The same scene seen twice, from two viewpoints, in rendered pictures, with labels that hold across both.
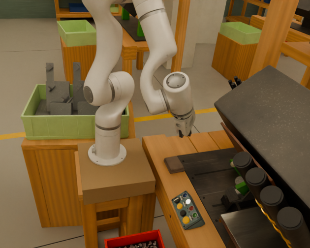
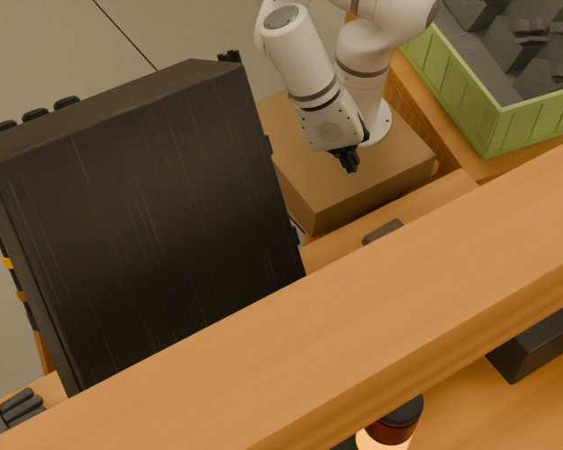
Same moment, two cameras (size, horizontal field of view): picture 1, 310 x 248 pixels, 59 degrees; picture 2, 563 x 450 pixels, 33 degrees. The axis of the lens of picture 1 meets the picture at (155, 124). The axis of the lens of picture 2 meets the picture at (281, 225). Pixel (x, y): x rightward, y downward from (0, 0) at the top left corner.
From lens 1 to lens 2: 142 cm
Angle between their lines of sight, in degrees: 52
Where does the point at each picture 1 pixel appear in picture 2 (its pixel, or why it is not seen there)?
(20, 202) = not seen: hidden behind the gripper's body
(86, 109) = (499, 42)
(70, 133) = (415, 53)
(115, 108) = (370, 36)
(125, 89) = (386, 13)
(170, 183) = (332, 247)
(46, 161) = not seen: hidden behind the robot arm
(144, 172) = (326, 190)
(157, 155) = (409, 210)
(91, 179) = (265, 114)
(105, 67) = not seen: outside the picture
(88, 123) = (442, 60)
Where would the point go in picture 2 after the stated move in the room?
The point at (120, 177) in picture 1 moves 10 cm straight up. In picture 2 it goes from (293, 155) to (297, 123)
